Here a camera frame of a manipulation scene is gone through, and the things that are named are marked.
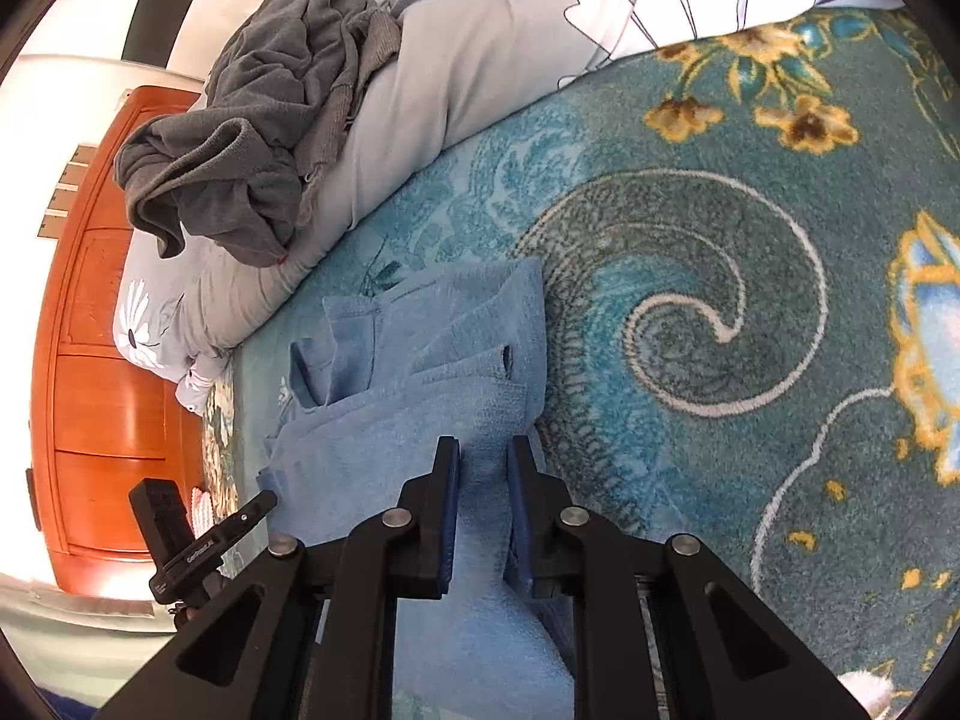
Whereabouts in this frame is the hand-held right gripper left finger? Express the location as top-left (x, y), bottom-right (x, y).
top-left (97, 435), bottom-right (461, 720)

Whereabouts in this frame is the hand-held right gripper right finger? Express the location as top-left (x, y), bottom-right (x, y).
top-left (506, 435), bottom-right (871, 720)

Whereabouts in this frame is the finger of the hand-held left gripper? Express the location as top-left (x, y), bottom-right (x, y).
top-left (191, 490), bottom-right (278, 550)

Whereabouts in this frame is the blue towel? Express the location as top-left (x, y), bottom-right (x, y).
top-left (255, 256), bottom-right (578, 720)

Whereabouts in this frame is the wooden headboard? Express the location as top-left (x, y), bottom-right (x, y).
top-left (30, 86), bottom-right (207, 597)

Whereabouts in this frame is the teal floral blanket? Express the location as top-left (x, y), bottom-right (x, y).
top-left (199, 6), bottom-right (960, 720)

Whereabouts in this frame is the grey garment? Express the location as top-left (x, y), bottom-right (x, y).
top-left (112, 0), bottom-right (406, 269)

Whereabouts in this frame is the grey floral duvet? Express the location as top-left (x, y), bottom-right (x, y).
top-left (112, 0), bottom-right (901, 413)

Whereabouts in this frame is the white wardrobe with black stripe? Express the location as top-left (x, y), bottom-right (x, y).
top-left (0, 0), bottom-right (241, 91)

